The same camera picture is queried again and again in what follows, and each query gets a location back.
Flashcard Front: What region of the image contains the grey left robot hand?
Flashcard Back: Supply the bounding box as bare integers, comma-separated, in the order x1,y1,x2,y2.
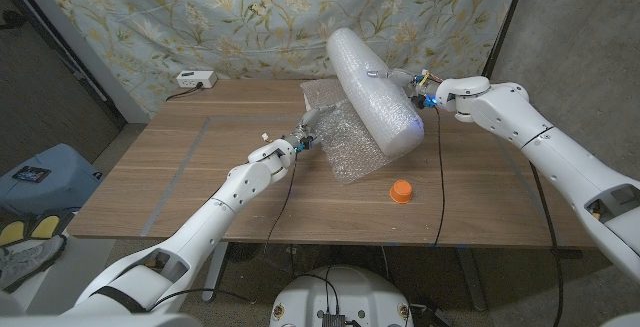
282,104,346,153

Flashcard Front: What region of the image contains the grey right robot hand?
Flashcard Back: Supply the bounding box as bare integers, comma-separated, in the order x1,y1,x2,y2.
367,68,444,111

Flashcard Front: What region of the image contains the clear bubble wrap roll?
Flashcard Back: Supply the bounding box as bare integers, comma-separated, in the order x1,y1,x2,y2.
299,27,426,186

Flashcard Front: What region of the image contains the orange plastic cup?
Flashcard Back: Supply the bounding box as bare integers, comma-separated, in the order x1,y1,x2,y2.
389,179,414,205

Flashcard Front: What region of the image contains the black backdrop stand pole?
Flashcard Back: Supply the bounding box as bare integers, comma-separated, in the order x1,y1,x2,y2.
479,0,531,81

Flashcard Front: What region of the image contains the white power outlet box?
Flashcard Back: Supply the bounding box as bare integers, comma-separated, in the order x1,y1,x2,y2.
175,70,219,90

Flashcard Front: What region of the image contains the floral butterfly backdrop cloth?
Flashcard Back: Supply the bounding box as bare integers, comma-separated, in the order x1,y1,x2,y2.
29,0,526,118

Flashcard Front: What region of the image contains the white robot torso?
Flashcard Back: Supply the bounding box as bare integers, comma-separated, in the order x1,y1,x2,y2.
269,265,415,327

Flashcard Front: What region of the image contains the white table leg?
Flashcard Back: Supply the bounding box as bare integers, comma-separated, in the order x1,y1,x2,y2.
201,241,231,302

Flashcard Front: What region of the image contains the grey table leg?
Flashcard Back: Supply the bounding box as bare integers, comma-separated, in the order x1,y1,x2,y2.
454,246,489,312

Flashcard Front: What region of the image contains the blue plastic storage case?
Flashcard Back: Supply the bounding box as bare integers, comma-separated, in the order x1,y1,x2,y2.
0,142,104,218

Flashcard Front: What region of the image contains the black and yellow shoe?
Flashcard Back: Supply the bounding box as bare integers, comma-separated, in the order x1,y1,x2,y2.
0,209,76,248

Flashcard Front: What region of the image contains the grey sneaker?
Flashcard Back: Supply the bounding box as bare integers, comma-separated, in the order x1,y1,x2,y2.
0,235,68,298

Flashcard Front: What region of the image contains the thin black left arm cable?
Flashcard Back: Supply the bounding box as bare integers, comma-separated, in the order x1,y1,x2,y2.
144,151,300,314

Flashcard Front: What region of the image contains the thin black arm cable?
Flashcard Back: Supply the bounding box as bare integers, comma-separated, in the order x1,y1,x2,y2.
432,108,447,248
144,151,300,314

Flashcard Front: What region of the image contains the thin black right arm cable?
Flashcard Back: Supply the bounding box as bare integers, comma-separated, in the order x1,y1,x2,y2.
432,108,447,248

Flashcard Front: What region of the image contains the black outlet box cable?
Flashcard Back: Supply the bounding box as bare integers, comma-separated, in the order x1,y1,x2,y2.
165,82,205,102

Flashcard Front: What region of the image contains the black torso cable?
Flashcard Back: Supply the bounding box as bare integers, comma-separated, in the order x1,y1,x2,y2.
298,265,342,316

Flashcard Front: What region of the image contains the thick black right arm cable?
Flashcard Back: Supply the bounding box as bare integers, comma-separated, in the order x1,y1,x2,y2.
527,161,566,327

